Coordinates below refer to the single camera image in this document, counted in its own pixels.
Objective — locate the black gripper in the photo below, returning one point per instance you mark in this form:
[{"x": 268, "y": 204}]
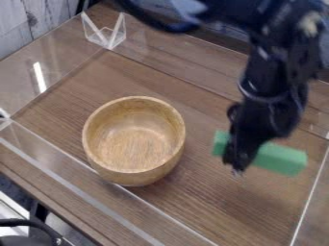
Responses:
[{"x": 274, "y": 87}]

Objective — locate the green rectangular block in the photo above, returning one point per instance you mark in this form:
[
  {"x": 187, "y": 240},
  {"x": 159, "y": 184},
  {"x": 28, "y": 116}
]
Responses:
[{"x": 276, "y": 158}]

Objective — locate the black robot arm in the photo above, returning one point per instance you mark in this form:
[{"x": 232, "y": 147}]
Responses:
[{"x": 284, "y": 29}]

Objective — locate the wooden bowl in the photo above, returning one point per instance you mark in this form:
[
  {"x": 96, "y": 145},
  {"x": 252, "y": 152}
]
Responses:
[{"x": 133, "y": 139}]

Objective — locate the clear acrylic tray wall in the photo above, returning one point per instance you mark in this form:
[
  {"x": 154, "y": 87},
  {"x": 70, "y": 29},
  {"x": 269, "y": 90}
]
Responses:
[{"x": 106, "y": 211}]

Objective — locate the clear acrylic corner bracket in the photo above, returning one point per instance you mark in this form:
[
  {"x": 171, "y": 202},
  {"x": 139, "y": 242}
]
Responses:
[{"x": 106, "y": 37}]

